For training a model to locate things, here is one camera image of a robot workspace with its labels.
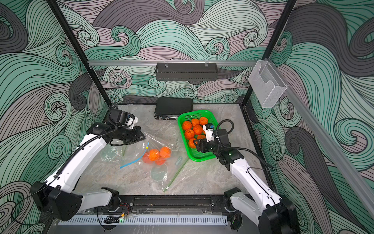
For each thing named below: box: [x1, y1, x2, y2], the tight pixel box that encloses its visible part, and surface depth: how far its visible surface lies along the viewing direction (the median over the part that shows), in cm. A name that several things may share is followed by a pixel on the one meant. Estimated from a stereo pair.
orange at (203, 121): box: [199, 117, 208, 126], surface depth 105 cm
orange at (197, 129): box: [192, 124, 204, 136], surface depth 99 cm
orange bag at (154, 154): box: [149, 148, 160, 162], surface depth 79 cm
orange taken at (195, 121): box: [191, 118, 200, 127], surface depth 103 cm
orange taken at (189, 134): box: [185, 128, 195, 140], surface depth 97 cm
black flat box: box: [153, 97, 194, 121], surface depth 119 cm
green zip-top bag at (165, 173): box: [149, 149, 190, 193], surface depth 85 cm
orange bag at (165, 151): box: [159, 146, 172, 158], surface depth 80 cm
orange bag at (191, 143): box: [188, 137, 196, 149], surface depth 93 cm
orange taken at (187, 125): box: [182, 120, 193, 131], surface depth 100 cm
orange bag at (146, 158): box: [142, 152, 150, 164], surface depth 79 cm
